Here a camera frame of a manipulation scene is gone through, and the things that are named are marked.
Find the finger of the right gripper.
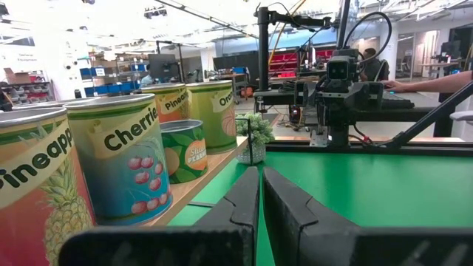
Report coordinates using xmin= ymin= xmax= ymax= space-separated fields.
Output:
xmin=338 ymin=94 xmax=351 ymax=126
xmin=324 ymin=94 xmax=339 ymax=126

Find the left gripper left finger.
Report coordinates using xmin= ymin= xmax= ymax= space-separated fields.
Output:
xmin=58 ymin=166 xmax=260 ymax=266

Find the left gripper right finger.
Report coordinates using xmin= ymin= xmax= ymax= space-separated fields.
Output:
xmin=262 ymin=166 xmax=473 ymax=266

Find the green sliced peaches tin can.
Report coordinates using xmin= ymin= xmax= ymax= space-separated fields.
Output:
xmin=160 ymin=119 xmax=208 ymax=185

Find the Cherries label tin can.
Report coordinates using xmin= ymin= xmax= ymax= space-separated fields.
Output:
xmin=63 ymin=93 xmax=174 ymax=227

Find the Oranges label tin can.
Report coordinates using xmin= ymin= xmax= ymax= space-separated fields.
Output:
xmin=186 ymin=80 xmax=238 ymax=155

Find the Pineapple label tin can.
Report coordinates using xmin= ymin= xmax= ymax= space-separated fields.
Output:
xmin=0 ymin=106 xmax=96 ymax=266
xmin=140 ymin=82 xmax=190 ymax=124

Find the person's forearm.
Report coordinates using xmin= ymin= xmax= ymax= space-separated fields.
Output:
xmin=401 ymin=69 xmax=473 ymax=94

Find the wooden shelf with black legs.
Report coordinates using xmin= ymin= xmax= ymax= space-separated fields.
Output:
xmin=142 ymin=117 xmax=256 ymax=227

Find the person's hand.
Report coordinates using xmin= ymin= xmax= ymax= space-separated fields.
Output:
xmin=381 ymin=79 xmax=406 ymax=94

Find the person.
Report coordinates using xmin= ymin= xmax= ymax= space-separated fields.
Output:
xmin=360 ymin=47 xmax=390 ymax=83

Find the backlit computer keyboard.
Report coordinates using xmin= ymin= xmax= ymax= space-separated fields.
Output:
xmin=381 ymin=91 xmax=415 ymax=110

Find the black diagonal support bar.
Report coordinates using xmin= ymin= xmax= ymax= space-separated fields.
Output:
xmin=386 ymin=81 xmax=473 ymax=149

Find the green table mat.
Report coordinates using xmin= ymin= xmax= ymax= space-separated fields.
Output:
xmin=166 ymin=151 xmax=473 ymax=266

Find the small green potted plant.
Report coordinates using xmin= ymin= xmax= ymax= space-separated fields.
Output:
xmin=234 ymin=112 xmax=276 ymax=166

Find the black pole stand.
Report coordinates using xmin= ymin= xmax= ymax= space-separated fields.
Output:
xmin=253 ymin=6 xmax=333 ymax=93

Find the black computer monitor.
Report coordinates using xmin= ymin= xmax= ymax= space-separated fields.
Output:
xmin=147 ymin=53 xmax=183 ymax=81

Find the cardboard box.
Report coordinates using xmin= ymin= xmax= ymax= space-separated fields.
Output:
xmin=3 ymin=67 xmax=33 ymax=86

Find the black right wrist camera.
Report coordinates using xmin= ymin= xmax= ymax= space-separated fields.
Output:
xmin=326 ymin=55 xmax=351 ymax=83

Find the black aluminium table frame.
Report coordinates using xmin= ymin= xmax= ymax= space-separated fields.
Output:
xmin=264 ymin=139 xmax=473 ymax=158

